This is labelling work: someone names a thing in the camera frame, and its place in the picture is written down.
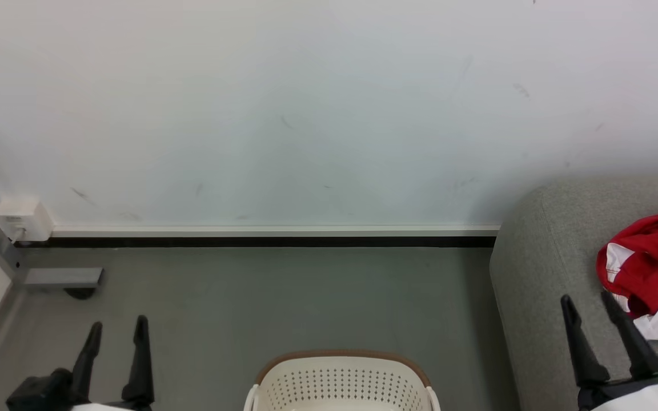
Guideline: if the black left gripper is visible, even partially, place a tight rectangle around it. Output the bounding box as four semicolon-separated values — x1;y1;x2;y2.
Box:
6;315;154;411

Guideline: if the red and white garment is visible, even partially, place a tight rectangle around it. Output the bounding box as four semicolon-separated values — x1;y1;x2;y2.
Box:
596;193;658;343

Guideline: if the white perforated laundry basket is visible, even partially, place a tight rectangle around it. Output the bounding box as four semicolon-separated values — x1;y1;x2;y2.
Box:
243;350;441;411

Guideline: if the grey fabric sofa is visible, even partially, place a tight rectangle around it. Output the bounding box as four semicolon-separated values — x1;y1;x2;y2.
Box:
489;177;658;411

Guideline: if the grey metal frame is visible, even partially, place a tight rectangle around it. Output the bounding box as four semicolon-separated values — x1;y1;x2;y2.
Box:
0;182;104;287

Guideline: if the white wall socket box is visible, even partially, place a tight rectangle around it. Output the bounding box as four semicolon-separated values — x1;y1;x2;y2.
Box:
0;197;54;242

